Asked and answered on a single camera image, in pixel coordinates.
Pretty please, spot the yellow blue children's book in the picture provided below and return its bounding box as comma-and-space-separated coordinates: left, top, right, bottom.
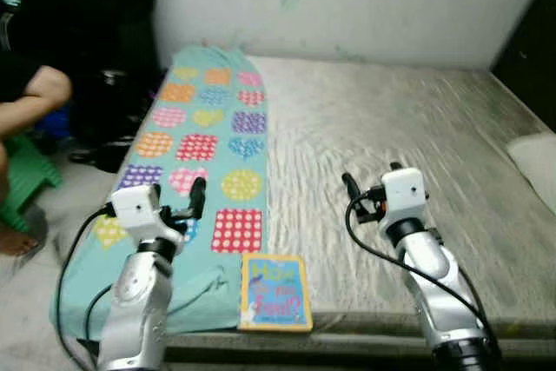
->
237, 252, 314, 333

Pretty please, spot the teal blanket with colourful hearts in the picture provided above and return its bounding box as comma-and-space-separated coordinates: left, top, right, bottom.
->
50, 45, 270, 341

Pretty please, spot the grey quilted mattress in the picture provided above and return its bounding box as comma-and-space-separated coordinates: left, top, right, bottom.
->
165, 54, 556, 337

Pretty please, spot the white pillow with lettering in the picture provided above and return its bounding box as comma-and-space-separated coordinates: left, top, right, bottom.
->
506, 130, 556, 215

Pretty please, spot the green plastic stool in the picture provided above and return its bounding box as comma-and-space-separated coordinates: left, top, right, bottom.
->
0, 132, 63, 233

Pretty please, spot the black tufted headboard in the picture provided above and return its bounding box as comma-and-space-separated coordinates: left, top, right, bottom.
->
491, 0, 556, 133

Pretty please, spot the adult in black shorts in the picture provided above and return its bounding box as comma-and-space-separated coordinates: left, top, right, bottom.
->
0, 63, 75, 257

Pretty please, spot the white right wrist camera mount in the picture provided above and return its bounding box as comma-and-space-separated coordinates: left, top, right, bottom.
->
381, 167, 428, 229

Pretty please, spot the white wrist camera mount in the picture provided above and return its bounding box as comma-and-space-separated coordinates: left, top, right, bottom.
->
381, 167, 428, 229
110, 183, 185, 246

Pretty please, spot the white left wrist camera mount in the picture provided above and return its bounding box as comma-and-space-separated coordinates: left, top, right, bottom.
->
110, 183, 185, 246

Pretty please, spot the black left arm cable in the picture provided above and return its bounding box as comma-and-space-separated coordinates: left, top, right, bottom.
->
54, 206, 114, 363

